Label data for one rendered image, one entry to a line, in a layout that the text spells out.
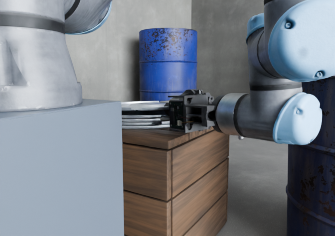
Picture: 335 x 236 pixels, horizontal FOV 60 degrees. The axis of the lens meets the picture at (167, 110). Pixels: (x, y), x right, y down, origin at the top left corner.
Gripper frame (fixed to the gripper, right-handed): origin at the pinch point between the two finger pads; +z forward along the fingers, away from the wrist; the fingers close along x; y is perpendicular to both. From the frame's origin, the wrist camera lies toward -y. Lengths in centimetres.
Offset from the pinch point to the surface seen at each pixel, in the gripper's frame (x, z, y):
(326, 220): 25.3, -26.7, -21.6
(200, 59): -38, 238, -236
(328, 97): -1.9, -27.2, -21.0
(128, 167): 12.2, 0.6, 11.9
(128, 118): 2.0, 6.2, 8.1
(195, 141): 8.1, -4.6, -3.6
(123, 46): -47, 219, -108
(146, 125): 3.9, 3.6, 4.7
